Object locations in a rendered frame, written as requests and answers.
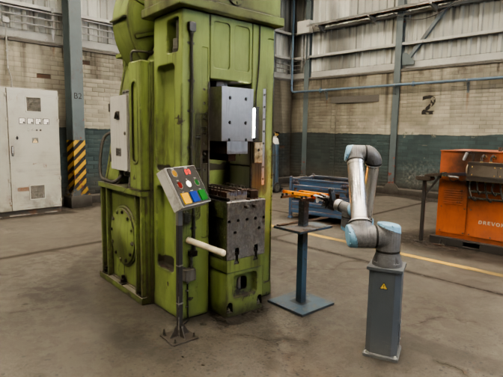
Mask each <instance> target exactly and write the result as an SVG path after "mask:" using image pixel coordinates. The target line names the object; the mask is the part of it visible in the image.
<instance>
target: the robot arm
mask: <svg viewBox="0 0 503 377"><path fill-rule="evenodd" d="M344 161H345V162H347V167H348V179H349V190H350V203H348V202H346V201H343V200H340V199H337V200H336V197H335V190H334V188H329V189H328V190H329V196H328V195H327V196H326V197H322V196H319V195H316V194H314V196H315V197H316V202H317V203H318V202H319V201H322V202H323V203H322V207H323V206H325V207H323V208H326V209H331V210H333V211H335V210H336V211H339V212H342V216H341V229H342V230H343V231H345V238H346V242H347V245H348V246H349V247H351V248H375V249H376V252H375V254H374V257H373V259H372V264H373V265H375V266H377V267H380V268H384V269H399V268H401V267H403V261H402V259H401V256H400V241H401V226H400V225H399V224H395V223H392V222H387V221H378V222H377V225H374V220H373V218H372V213H373V207H374V198H375V192H376V187H377V177H378V171H379V167H380V166H381V165H382V158H381V155H380V154H379V152H378V151H377V150H376V149H375V148H374V147H372V146H370V145H347V147H346V150H345V154H344ZM364 162H365V164H366V165H367V167H366V174H365V168H364Z"/></svg>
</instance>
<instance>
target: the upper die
mask: <svg viewBox="0 0 503 377"><path fill-rule="evenodd" d="M210 153H221V154H247V153H248V142H247V141H210Z"/></svg>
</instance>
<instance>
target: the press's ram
mask: <svg viewBox="0 0 503 377"><path fill-rule="evenodd" d="M253 96H254V89H248V88H234V87H226V86H218V87H212V88H210V141H253Z"/></svg>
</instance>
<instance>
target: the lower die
mask: <svg viewBox="0 0 503 377"><path fill-rule="evenodd" d="M216 185H218V184H216ZM213 186H215V185H213ZM213 186H211V194H212V195H213ZM217 187H218V186H217ZM217 187H216V186H215V187H214V195H217ZM220 187H224V186H220ZM220 187H218V196H220ZM224 188H225V190H224V189H223V188H221V196H222V197H226V198H229V199H230V200H235V198H236V200H243V199H246V198H247V189H244V188H242V189H241V191H238V189H236V188H228V187H224Z"/></svg>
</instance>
